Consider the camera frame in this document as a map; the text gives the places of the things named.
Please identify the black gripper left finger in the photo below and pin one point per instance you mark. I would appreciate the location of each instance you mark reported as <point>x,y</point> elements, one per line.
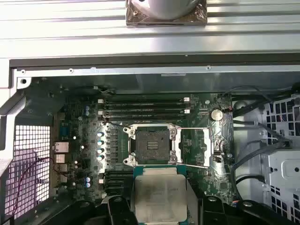
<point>117,211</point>

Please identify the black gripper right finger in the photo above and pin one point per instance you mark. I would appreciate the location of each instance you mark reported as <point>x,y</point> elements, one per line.
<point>212,211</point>

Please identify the silver CPU green edge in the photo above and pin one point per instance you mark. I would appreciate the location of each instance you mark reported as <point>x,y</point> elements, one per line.
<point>159,194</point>

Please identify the metal socket cover frame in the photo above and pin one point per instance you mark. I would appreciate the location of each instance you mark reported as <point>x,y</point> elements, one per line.
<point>208,147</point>

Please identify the RAM slot white clips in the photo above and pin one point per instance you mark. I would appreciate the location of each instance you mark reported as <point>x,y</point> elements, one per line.
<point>145,114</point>
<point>119,182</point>
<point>145,102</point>

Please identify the CPU socket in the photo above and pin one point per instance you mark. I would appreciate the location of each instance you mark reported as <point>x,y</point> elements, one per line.
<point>150,145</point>

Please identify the green motherboard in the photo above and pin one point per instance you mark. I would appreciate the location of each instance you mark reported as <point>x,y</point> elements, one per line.
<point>211,178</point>

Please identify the silver perforated drive cage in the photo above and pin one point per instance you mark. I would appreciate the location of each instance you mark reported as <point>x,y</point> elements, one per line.
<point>281,164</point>

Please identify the silver network port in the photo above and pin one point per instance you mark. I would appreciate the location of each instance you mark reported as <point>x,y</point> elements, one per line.
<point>61,146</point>

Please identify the round silver coin battery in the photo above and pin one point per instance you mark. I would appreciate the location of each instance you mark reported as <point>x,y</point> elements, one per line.
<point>216,114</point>

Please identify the black silver PC case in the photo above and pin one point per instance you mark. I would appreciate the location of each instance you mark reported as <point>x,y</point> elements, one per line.
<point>140,70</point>

